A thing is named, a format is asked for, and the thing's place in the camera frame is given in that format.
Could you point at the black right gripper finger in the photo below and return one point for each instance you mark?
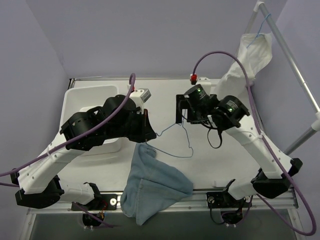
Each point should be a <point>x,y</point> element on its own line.
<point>181,115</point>
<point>181,102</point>

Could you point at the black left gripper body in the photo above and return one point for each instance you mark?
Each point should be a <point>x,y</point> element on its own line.
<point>144,124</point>

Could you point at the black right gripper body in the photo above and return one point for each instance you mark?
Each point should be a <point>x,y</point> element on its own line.
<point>179,108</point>

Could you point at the blue wire skirt hanger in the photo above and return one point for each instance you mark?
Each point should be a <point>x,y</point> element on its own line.
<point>172,143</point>

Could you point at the light blue denim skirt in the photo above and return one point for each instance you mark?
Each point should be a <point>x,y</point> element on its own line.
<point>152,186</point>

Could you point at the white shirt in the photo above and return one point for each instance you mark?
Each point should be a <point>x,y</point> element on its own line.
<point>255,53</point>

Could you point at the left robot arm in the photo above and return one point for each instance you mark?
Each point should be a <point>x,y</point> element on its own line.
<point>119,117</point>

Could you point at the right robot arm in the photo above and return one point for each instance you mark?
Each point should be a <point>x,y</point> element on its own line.
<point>230,115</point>

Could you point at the white plastic bin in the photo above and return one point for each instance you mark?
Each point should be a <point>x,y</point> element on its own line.
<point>84,98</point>

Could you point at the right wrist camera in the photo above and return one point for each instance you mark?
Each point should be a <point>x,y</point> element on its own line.
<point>195,79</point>

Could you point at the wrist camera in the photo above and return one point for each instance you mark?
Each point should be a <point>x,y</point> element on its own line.
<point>140,97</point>
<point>195,79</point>

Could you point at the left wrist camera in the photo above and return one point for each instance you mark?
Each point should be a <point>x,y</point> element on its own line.
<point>140,97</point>

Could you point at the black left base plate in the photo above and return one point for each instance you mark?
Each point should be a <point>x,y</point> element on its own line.
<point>107,202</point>

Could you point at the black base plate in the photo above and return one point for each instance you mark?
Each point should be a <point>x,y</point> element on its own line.
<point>219,199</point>
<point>107,202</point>

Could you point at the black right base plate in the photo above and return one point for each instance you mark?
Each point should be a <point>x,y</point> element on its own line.
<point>219,199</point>

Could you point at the blue wire shirt hanger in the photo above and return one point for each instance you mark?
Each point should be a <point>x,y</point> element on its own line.
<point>258,34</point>

